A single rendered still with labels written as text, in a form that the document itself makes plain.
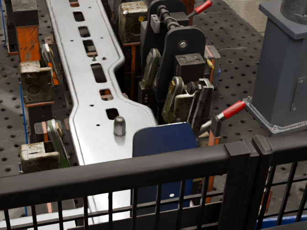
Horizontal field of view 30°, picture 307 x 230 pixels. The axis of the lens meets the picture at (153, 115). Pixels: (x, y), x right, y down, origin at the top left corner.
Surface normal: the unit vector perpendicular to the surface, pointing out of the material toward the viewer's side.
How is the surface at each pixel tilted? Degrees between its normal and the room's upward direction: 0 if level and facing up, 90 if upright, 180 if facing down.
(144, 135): 90
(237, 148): 0
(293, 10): 72
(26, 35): 90
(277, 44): 90
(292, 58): 90
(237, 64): 0
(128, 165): 0
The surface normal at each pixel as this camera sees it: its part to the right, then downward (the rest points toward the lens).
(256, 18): 0.04, -0.79
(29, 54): 0.26, 0.61
